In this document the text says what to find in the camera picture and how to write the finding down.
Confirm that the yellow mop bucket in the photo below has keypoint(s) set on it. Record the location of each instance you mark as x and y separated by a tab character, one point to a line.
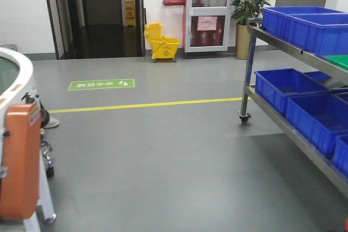
162	47

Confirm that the green floor sign sticker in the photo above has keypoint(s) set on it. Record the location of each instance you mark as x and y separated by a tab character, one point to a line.
101	84

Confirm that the blue bin cart lower far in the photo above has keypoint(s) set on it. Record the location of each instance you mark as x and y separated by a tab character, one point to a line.
277	85

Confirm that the blue bin cart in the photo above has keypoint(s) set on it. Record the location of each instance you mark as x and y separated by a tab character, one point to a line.
319	30
320	118
277	85

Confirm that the yellow wet floor sign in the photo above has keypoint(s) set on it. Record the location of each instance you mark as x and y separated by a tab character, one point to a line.
130	16

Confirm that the potted green plant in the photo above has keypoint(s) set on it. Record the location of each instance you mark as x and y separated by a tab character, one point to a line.
244	9

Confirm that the blue bin cart lower near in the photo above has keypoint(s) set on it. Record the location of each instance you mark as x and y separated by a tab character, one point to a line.
320	118

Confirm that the white round conveyor machine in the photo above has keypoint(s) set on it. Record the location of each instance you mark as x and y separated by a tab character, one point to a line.
21	89

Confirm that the stainless steel cart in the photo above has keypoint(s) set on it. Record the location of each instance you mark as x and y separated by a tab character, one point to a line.
324	164

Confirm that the blue bin cart top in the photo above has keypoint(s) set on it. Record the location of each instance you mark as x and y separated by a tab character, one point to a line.
319	30

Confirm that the orange panel on machine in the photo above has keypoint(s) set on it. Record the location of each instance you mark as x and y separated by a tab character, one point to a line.
21	152

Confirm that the fire hose cabinet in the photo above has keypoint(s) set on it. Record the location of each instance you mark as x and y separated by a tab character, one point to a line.
206	25

